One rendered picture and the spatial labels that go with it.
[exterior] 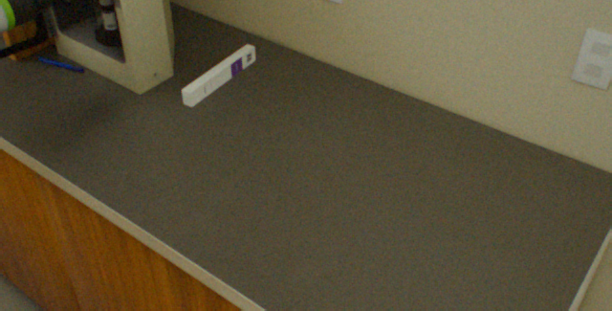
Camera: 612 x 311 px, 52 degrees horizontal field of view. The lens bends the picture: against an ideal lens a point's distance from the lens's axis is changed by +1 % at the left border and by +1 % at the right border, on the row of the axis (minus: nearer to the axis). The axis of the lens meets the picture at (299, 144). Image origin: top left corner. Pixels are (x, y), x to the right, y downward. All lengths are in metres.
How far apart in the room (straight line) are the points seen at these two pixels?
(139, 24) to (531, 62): 0.87
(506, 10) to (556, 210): 0.42
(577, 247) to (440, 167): 0.30
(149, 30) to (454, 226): 0.82
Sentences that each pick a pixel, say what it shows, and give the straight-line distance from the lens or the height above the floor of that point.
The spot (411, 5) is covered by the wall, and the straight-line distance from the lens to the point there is 1.47.
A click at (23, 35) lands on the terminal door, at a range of 1.72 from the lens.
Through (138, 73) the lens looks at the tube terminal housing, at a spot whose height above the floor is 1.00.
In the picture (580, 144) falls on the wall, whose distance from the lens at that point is 1.46.
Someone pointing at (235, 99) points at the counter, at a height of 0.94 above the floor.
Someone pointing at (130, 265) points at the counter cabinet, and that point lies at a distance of 1.44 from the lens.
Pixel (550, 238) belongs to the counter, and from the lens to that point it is 1.25.
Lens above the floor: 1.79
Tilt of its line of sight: 39 degrees down
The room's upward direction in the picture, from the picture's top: straight up
